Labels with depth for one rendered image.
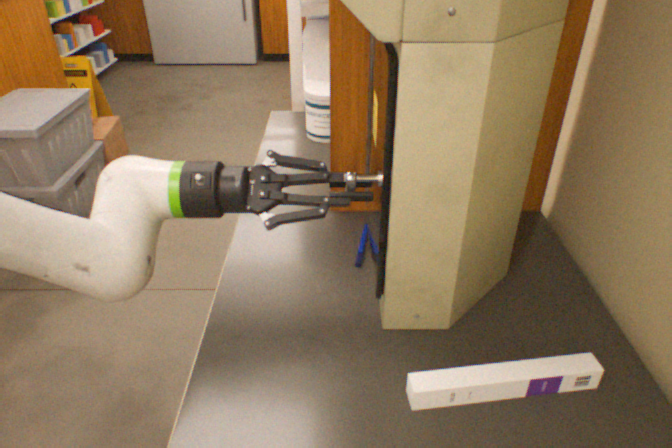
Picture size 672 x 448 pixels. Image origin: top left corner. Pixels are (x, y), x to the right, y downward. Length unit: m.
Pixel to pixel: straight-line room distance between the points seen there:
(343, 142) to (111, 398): 1.41
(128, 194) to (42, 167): 2.03
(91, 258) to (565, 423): 0.68
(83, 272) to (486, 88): 0.57
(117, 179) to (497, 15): 0.57
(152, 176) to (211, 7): 4.96
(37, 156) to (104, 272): 2.07
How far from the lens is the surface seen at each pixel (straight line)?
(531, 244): 1.11
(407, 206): 0.70
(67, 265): 0.73
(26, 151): 2.78
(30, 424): 2.15
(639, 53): 0.99
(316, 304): 0.89
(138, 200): 0.78
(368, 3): 0.60
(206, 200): 0.77
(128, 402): 2.07
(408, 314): 0.83
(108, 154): 3.50
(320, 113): 1.43
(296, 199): 0.77
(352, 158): 1.07
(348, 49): 0.99
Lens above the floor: 1.55
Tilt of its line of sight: 31 degrees down
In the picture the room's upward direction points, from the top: straight up
